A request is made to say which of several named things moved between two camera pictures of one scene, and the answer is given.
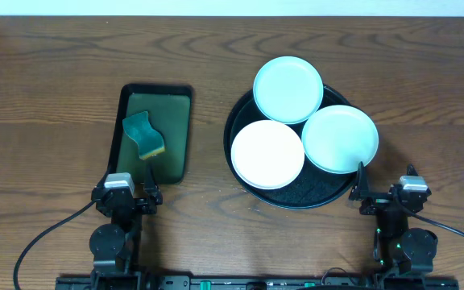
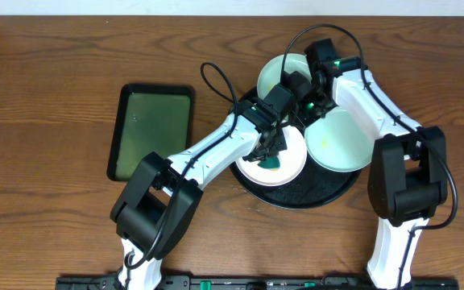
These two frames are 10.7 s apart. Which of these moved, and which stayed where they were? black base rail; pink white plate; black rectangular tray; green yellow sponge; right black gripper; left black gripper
Moved: left black gripper; green yellow sponge; right black gripper
Stayed: black rectangular tray; black base rail; pink white plate
